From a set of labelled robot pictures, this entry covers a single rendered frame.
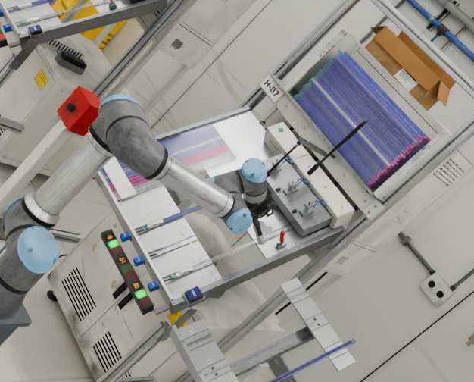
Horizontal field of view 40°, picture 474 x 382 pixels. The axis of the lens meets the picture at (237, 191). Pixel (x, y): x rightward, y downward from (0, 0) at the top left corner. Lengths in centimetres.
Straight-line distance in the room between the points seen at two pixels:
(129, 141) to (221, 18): 194
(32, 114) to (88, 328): 112
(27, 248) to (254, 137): 121
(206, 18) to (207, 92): 143
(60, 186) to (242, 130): 107
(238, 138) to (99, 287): 85
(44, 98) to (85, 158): 157
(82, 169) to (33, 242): 23
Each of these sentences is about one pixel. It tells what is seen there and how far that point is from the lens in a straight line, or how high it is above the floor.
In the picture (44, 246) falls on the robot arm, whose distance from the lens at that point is 181.
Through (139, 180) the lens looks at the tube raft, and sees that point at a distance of 247.
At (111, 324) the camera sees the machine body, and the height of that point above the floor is 26.
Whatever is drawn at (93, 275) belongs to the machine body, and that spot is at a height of 28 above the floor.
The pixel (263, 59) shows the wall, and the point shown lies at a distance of 466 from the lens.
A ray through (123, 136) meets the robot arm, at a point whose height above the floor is 115.
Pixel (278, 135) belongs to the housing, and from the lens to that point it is 260.
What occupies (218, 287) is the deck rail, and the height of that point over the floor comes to 83.
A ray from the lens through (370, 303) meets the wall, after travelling 395.
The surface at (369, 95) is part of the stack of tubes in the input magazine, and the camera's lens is 250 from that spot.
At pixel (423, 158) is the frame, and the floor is 160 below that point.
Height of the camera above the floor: 169
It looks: 16 degrees down
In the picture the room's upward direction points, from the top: 46 degrees clockwise
